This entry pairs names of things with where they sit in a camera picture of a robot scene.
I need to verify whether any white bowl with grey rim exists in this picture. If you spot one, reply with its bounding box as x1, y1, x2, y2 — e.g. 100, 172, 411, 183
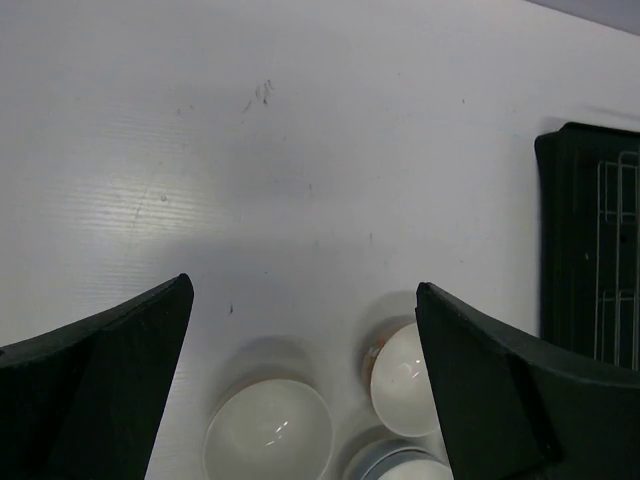
342, 439, 454, 480

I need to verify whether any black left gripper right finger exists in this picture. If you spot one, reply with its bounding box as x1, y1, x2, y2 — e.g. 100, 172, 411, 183
415, 283, 639, 479

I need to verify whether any black drip tray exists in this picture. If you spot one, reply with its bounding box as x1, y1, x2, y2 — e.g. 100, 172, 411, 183
534, 123, 639, 361

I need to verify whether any wire dish rack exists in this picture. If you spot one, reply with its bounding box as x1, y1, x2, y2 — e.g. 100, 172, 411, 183
593, 150, 639, 371

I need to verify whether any beige bowl with leaf pattern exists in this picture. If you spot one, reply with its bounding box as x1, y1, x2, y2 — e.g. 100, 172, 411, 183
362, 322, 439, 438

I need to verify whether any white ribbed bowl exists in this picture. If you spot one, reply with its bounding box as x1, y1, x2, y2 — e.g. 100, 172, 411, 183
202, 378, 334, 479

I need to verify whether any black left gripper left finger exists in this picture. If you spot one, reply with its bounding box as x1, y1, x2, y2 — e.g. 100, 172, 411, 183
1, 274, 194, 479

